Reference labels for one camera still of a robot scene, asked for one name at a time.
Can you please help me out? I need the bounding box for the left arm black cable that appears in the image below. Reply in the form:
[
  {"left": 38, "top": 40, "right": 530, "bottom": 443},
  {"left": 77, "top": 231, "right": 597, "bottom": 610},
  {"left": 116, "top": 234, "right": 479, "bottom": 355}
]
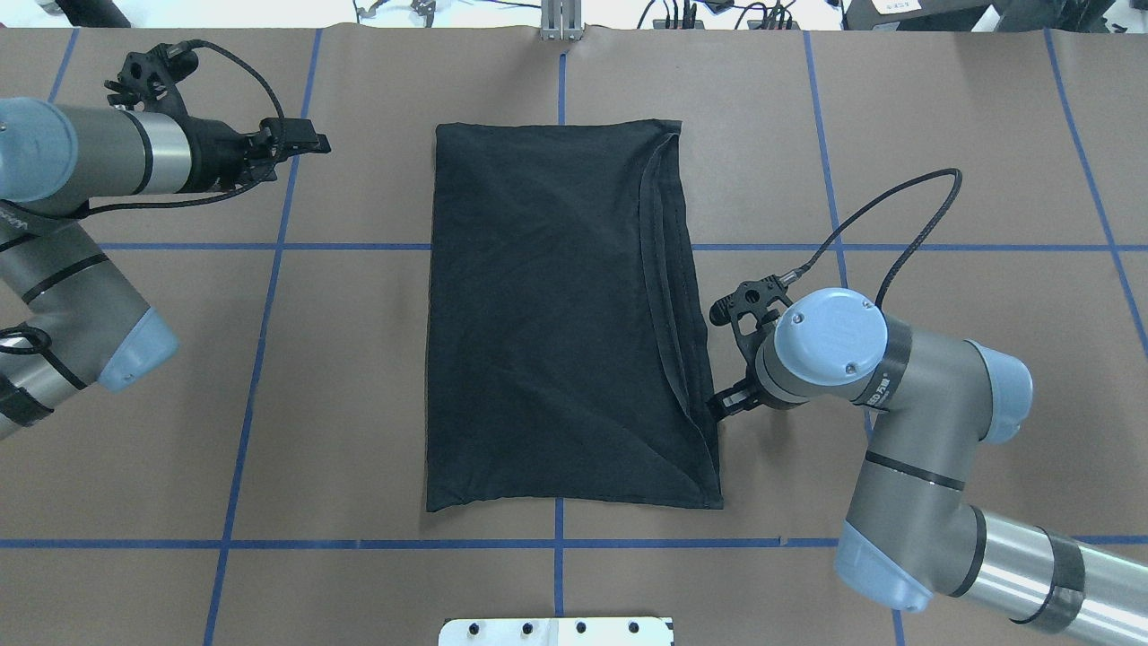
[{"left": 54, "top": 39, "right": 288, "bottom": 221}]

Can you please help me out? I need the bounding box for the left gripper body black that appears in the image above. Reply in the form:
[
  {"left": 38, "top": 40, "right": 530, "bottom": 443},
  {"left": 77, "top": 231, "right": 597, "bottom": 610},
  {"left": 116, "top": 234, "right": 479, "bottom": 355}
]
[{"left": 104, "top": 45, "right": 331, "bottom": 195}]

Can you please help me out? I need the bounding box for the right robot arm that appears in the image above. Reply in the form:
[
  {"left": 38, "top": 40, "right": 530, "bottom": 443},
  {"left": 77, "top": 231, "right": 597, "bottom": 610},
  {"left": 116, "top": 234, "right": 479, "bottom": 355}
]
[{"left": 709, "top": 270, "right": 1147, "bottom": 645}]

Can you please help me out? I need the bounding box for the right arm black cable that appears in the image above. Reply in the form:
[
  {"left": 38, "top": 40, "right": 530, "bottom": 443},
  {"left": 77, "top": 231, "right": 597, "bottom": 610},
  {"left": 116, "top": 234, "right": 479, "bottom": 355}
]
[{"left": 778, "top": 168, "right": 963, "bottom": 310}]

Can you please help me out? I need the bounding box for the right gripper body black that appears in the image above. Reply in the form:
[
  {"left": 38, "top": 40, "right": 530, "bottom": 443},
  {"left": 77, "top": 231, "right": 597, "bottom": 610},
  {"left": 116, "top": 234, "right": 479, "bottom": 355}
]
[{"left": 709, "top": 278, "right": 792, "bottom": 422}]

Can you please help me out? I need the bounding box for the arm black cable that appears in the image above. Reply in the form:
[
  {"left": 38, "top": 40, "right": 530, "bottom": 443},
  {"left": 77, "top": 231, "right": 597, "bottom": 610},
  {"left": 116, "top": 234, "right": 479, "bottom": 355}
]
[
  {"left": 54, "top": 39, "right": 288, "bottom": 221},
  {"left": 778, "top": 168, "right": 963, "bottom": 310}
]

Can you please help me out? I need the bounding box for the black t-shirt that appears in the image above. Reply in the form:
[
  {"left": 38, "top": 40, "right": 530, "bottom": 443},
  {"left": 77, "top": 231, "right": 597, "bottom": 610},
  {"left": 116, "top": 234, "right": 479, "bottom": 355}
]
[{"left": 425, "top": 118, "right": 723, "bottom": 512}]

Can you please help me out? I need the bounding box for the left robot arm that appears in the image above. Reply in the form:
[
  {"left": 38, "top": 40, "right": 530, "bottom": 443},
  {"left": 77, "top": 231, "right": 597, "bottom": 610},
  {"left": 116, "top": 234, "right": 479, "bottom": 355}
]
[{"left": 1, "top": 39, "right": 331, "bottom": 437}]

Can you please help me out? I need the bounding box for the aluminium frame post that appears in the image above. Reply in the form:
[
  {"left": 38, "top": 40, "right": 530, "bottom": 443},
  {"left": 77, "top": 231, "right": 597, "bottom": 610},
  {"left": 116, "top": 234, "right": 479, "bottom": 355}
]
[{"left": 538, "top": 0, "right": 585, "bottom": 42}]

